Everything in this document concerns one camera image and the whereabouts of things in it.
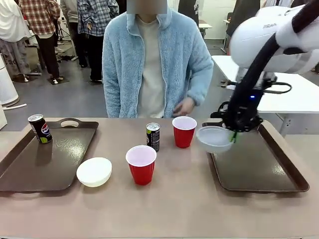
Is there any bystander in red plaid shirt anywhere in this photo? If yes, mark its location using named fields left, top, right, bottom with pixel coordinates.
left=18, top=0, right=61, bottom=81

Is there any bystander in blue plaid shirt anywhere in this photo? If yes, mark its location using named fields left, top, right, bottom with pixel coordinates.
left=76, top=0, right=120, bottom=82

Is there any black robot cable hose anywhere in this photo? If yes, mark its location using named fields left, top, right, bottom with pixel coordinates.
left=228, top=0, right=319, bottom=130

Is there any black pepsi can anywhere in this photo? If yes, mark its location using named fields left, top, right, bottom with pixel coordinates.
left=27, top=114, right=53, bottom=144
left=146, top=122, right=160, bottom=152

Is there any person in blue fleece jacket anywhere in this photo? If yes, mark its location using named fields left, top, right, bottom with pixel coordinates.
left=102, top=5, right=214, bottom=119

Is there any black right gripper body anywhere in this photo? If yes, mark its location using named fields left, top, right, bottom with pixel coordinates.
left=210, top=72, right=279, bottom=133

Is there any bystander in white top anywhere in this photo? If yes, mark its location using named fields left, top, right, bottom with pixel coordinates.
left=0, top=0, right=32, bottom=82

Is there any bystander in dark clothes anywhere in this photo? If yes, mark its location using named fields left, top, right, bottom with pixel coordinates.
left=225, top=0, right=266, bottom=38

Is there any white air purifier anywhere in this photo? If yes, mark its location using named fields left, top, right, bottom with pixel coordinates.
left=0, top=53, right=20, bottom=108

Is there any red plastic cup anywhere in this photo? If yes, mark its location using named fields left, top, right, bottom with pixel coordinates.
left=125, top=145, right=157, bottom=186
left=171, top=116, right=197, bottom=149

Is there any white plastic bowl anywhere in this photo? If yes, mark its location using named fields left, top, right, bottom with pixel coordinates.
left=195, top=125, right=236, bottom=154
left=76, top=157, right=113, bottom=188

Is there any person's left hand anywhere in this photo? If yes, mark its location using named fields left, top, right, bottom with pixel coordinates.
left=172, top=97, right=196, bottom=118

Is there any white table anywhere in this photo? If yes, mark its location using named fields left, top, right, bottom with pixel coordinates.
left=211, top=55, right=319, bottom=137

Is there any brown plastic tray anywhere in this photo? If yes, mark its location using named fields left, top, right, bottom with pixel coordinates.
left=0, top=118, right=99, bottom=193
left=201, top=121, right=310, bottom=193

